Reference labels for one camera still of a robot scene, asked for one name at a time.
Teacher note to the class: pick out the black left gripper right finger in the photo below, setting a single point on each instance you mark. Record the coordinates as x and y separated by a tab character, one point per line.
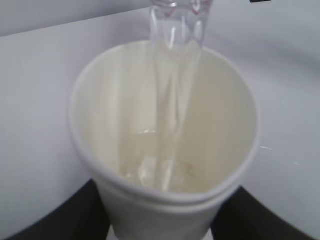
242	217

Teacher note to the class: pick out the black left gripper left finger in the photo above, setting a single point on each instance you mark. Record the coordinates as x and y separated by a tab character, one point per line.
82	217

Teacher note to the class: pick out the white paper cup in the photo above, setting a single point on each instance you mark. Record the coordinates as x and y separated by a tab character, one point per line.
167	136

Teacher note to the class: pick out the clear water bottle red label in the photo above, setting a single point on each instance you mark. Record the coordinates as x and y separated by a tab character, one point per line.
179	22

